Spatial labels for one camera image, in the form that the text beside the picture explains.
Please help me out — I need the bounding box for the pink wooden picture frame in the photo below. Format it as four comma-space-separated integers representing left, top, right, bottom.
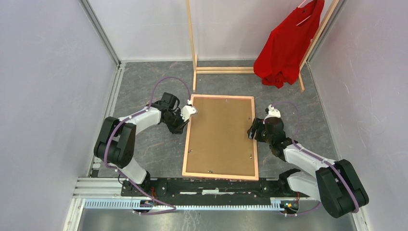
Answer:
182, 94, 259, 182

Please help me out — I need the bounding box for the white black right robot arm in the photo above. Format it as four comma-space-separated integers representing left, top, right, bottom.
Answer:
247, 117, 370, 218

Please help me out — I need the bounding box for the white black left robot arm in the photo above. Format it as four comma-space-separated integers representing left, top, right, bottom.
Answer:
93, 92, 198, 196

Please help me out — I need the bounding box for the wooden clothes rack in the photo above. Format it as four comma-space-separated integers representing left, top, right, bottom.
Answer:
185, 0, 341, 92

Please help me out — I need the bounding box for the red t-shirt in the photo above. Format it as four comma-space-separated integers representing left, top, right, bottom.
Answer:
253, 0, 325, 89

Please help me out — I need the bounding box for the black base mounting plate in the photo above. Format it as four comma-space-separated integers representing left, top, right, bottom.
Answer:
120, 177, 310, 206

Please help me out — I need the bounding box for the pink clothes hanger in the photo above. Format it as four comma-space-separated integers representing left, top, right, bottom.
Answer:
296, 0, 316, 27

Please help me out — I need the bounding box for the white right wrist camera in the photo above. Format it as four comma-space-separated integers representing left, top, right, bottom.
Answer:
263, 104, 281, 124

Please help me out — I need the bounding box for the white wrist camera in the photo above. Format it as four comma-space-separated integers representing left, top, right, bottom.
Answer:
180, 99, 198, 122
263, 104, 281, 124

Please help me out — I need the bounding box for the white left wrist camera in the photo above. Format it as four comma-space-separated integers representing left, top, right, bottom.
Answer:
180, 99, 198, 122

